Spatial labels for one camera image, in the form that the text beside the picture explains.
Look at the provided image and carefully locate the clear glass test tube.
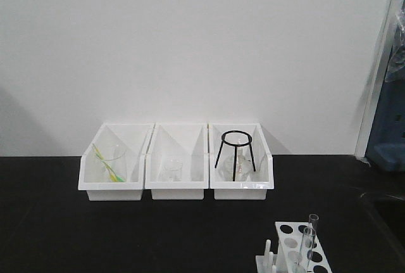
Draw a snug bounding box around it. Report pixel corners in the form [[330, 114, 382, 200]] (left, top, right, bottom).
[[293, 226, 316, 273], [302, 213, 319, 272]]

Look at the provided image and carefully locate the plastic bag of black pegs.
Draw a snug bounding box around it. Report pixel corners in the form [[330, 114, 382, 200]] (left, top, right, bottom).
[[385, 9, 404, 82]]

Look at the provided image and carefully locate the black lab sink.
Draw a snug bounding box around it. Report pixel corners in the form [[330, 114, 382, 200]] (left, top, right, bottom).
[[359, 191, 404, 272]]

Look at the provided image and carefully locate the right white storage bin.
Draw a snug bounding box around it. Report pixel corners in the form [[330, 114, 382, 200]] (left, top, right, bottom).
[[208, 124, 274, 200]]

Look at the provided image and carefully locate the white test tube rack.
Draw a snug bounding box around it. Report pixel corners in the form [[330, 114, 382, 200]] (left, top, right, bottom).
[[256, 221, 332, 272]]

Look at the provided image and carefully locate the small glass beaker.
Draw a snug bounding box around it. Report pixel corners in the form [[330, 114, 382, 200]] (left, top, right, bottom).
[[162, 158, 183, 182]]

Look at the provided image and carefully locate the white storage bin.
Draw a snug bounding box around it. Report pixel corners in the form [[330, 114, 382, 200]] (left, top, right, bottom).
[[208, 124, 274, 200], [78, 123, 154, 201], [144, 123, 209, 200]]

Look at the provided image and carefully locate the left white storage bin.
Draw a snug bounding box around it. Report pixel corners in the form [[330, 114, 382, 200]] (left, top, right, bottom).
[[78, 123, 154, 201]]

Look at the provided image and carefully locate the black wire tripod stand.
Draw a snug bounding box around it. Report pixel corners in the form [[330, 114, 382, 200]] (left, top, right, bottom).
[[214, 130, 256, 174]]

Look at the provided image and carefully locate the middle white storage bin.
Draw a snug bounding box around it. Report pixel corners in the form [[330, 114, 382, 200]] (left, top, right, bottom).
[[144, 123, 209, 200]]

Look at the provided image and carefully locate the glass alcohol lamp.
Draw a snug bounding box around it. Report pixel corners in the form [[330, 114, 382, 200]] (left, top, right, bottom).
[[221, 155, 252, 182]]

